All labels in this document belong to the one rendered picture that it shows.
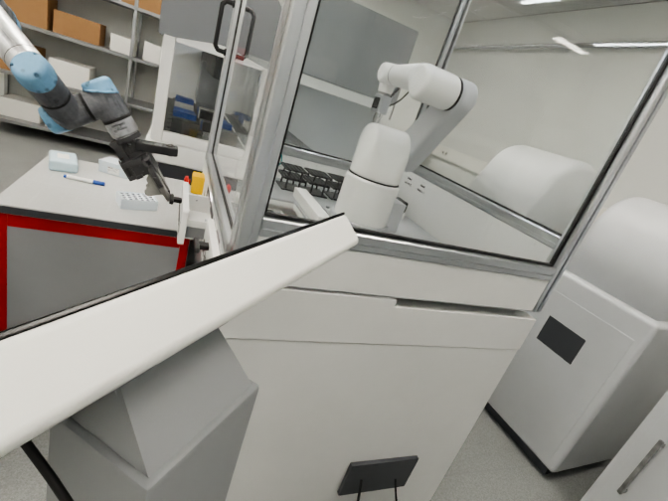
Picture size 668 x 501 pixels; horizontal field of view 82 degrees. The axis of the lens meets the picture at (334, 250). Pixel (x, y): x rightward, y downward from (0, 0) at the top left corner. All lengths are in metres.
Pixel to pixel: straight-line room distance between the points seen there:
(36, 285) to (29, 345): 1.41
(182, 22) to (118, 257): 1.07
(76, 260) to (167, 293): 1.30
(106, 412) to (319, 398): 0.77
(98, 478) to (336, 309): 0.62
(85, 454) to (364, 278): 0.65
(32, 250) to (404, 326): 1.20
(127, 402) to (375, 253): 0.63
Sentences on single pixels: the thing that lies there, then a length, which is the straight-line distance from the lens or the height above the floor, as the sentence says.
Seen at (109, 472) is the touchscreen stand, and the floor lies 1.01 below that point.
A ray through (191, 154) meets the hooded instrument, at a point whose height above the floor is 0.88.
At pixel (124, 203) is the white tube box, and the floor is 0.78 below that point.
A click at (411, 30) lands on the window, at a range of 0.82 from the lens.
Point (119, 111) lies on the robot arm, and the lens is 1.24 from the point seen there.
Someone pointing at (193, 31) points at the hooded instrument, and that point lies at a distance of 2.05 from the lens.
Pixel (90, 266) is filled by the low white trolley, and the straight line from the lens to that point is 1.57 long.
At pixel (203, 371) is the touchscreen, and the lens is 0.43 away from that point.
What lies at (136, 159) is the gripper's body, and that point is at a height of 1.02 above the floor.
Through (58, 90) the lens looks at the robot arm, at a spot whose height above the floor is 1.16.
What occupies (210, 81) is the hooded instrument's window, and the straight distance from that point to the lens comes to 2.08.
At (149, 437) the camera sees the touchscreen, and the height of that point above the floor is 1.04.
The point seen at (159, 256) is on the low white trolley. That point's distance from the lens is 1.53.
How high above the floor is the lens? 1.34
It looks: 21 degrees down
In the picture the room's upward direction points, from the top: 19 degrees clockwise
